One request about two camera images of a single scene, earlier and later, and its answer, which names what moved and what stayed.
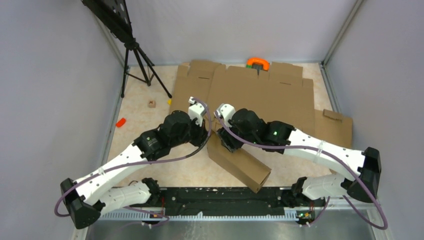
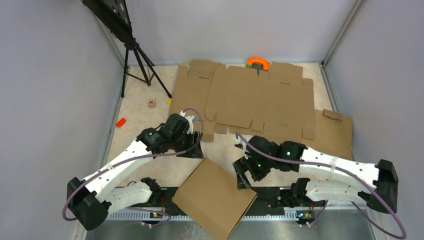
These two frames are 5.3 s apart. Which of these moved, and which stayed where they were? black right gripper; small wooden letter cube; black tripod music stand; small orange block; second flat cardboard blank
Moved: black right gripper
Stayed: small wooden letter cube; small orange block; black tripod music stand; second flat cardboard blank
